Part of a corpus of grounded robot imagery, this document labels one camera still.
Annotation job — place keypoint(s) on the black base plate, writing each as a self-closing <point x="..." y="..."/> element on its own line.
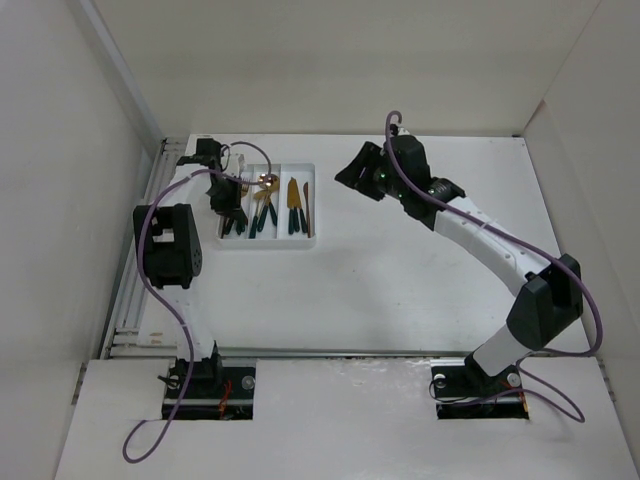
<point x="461" y="395"/>
<point x="223" y="392"/>

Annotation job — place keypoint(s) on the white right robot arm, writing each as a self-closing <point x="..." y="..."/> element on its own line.
<point x="547" y="299"/>

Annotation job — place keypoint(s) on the copper knife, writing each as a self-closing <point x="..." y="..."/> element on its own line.
<point x="306" y="192"/>

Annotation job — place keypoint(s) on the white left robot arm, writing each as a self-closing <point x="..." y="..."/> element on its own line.
<point x="170" y="256"/>

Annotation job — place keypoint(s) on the white cutlery tray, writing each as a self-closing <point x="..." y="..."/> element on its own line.
<point x="274" y="237"/>

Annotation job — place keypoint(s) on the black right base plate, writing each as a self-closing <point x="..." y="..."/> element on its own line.
<point x="461" y="395"/>

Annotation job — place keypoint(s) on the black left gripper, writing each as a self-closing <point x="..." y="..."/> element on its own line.
<point x="230" y="208"/>

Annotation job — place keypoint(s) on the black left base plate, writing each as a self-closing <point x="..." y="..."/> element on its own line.
<point x="223" y="392"/>

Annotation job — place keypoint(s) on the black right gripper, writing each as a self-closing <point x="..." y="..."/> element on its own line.
<point x="368" y="156"/>

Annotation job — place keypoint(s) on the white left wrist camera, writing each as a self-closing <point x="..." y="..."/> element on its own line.
<point x="235" y="164"/>

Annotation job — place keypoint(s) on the silver fork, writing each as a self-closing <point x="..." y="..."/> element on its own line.
<point x="245" y="177"/>

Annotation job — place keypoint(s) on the gold spoon green handle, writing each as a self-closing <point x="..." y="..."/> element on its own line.
<point x="262" y="203"/>
<point x="269" y="183"/>
<point x="258" y="197"/>

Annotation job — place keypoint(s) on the gold knife green handle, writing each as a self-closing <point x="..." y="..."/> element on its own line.
<point x="297" y="206"/>
<point x="291" y="205"/>
<point x="303" y="221"/>

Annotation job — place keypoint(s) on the aluminium rail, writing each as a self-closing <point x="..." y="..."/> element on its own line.
<point x="137" y="323"/>

